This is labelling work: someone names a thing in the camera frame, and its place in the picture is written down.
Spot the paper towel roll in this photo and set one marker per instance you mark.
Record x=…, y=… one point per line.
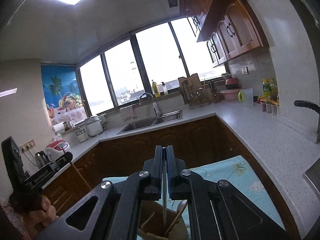
x=59, y=128

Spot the tropical fruit poster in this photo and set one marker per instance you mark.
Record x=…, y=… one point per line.
x=62, y=94

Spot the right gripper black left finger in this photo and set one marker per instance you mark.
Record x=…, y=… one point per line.
x=110, y=211

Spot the black wok with handle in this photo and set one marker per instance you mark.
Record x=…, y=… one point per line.
x=307, y=104

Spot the pink plastic basin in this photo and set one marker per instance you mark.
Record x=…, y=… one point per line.
x=230, y=94

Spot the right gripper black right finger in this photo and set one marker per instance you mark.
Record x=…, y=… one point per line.
x=217, y=210

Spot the stainless electric kettle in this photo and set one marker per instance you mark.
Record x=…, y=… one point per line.
x=42, y=159

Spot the chrome kitchen faucet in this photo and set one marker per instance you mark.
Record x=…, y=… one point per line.
x=145, y=98

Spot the clear soap dispenser bottle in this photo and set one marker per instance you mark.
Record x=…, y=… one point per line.
x=165, y=91

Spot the red white rice cooker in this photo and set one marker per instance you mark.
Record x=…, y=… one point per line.
x=56, y=149

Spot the silver metal spoon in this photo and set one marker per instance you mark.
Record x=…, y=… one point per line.
x=181, y=206

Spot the white plastic pitcher green handle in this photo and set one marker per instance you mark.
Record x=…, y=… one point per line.
x=245, y=96

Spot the stainless steel double sink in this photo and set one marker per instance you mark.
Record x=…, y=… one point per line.
x=140, y=124

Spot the floral light blue tablecloth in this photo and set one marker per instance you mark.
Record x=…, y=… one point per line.
x=239, y=173

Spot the brown wooden utensil holder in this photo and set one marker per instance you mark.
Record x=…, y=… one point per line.
x=151, y=223

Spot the long wooden chopstick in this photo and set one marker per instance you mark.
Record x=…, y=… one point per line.
x=81, y=177

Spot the wall power outlet strip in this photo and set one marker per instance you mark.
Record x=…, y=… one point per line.
x=27, y=146

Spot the glass storage jar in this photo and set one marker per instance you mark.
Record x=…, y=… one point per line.
x=81, y=134

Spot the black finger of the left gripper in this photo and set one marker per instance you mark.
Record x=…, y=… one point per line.
x=55, y=166

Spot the wooden cutting board rack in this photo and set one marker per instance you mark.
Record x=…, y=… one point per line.
x=192, y=91

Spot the wooden upper kitchen cabinets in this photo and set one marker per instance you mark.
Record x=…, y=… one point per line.
x=230, y=28

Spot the person's left hand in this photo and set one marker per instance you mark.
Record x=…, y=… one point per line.
x=35, y=221

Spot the yellow oil bottle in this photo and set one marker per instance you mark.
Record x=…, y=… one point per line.
x=267, y=88

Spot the yellow dish soap bottle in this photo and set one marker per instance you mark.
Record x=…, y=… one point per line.
x=155, y=89

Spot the knife block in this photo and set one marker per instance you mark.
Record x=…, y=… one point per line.
x=217, y=96

